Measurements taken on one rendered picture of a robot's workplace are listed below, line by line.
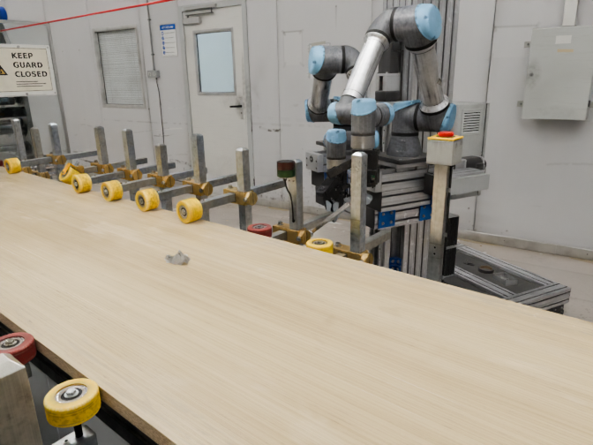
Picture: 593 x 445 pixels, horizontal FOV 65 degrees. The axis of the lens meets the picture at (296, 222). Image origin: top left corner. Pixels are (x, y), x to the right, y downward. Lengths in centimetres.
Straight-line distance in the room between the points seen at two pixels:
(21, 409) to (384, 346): 60
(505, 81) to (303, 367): 344
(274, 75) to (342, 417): 439
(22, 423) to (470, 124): 226
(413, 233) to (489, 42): 204
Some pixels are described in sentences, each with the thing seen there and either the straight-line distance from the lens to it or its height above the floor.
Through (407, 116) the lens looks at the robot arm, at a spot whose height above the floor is 121.
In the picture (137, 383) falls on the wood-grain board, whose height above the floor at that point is 90.
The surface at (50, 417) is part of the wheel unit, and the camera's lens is 86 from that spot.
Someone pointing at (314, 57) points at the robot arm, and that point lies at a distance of 209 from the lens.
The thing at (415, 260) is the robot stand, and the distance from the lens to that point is 251.
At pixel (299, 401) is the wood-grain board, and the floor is 90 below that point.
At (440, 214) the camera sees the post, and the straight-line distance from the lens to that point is 132.
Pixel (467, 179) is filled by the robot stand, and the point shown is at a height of 94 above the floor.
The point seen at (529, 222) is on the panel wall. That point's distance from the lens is 417.
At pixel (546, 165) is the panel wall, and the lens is 406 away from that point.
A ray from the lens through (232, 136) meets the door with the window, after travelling 536.
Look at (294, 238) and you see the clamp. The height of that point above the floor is 84.
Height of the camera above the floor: 138
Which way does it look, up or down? 17 degrees down
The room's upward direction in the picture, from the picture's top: 1 degrees counter-clockwise
